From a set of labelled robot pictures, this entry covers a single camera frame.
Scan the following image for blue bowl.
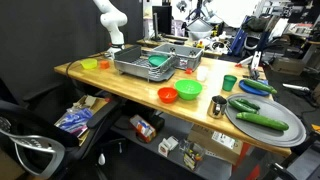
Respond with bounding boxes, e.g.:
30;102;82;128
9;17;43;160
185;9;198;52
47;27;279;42
238;78;271;98

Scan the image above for grey round tray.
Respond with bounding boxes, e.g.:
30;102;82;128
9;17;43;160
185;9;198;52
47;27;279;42
224;93;307;148

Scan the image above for large green cucumber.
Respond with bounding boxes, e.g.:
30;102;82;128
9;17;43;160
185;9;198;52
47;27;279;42
236;111;290;132

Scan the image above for black computer monitor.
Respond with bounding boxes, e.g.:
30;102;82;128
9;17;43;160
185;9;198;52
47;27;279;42
152;5;173;35

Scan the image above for blue plastic bags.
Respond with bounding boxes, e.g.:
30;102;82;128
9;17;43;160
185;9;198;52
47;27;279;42
56;107;94;134

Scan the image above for steel milk pitcher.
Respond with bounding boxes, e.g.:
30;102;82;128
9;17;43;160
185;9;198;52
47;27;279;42
207;95;228;120

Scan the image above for dark green plastic cup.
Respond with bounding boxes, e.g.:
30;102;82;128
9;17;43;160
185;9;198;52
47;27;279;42
221;74;238;92

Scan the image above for yellow plastic bowl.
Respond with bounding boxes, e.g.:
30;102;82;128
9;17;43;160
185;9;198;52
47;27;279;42
80;58;99;70

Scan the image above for red plastic bowl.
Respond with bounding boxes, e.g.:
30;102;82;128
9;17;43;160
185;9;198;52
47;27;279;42
157;87;179;104

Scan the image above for white plastic cup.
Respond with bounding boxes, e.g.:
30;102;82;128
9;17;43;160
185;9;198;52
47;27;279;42
196;65;209;82

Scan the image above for small green cucumber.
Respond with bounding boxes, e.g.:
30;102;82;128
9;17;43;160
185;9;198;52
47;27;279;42
235;98;261;111

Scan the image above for small white box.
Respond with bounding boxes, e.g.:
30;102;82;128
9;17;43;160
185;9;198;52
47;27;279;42
157;135;179;158

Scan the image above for green plastic plate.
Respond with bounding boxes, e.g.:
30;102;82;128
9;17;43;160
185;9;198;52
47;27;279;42
147;54;170;68

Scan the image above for labelled cardboard box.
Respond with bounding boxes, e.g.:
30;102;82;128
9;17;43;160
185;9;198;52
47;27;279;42
187;124;244;166

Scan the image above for red white carton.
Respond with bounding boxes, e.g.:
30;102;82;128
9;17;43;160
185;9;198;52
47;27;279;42
129;114;157;144

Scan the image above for grey plastic crate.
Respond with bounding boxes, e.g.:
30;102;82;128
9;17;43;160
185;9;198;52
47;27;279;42
152;43;204;71

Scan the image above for medium green cucumber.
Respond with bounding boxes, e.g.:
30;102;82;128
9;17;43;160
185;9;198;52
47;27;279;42
228;99;259;115

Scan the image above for black office chair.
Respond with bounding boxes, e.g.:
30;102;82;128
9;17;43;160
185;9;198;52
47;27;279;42
0;78;121;180

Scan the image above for white headset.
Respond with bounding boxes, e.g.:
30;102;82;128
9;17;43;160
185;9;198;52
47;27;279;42
209;39;229;54

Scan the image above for long green cucumber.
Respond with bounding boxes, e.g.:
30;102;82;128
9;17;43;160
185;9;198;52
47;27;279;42
243;78;278;95

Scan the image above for clear plastic container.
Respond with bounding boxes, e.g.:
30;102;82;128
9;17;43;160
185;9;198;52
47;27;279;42
181;139;207;172

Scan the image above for clear plastic bin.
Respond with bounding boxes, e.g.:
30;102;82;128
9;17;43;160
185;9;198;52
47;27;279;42
185;18;214;42

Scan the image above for open cardboard box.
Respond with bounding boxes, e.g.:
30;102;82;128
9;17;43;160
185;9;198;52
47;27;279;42
54;94;109;146

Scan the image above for green plastic bowl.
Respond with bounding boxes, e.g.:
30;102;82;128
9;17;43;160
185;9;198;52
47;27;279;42
174;79;203;101

